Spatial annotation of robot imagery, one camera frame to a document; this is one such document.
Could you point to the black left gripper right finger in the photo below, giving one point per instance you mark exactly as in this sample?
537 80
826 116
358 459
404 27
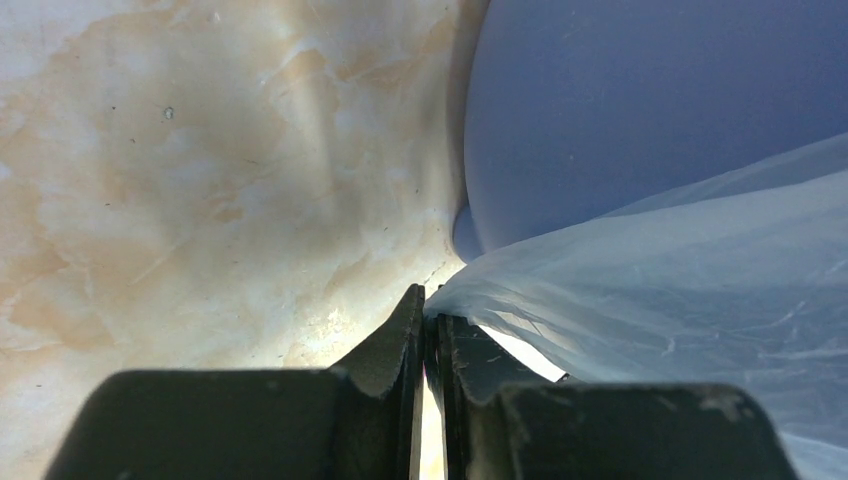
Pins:
501 420

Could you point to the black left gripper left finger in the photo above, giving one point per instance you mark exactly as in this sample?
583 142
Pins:
359 418

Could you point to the light blue plastic trash bag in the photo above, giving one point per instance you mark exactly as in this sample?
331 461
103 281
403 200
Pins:
739 279

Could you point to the blue plastic trash bin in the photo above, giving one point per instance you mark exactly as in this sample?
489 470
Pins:
578 108

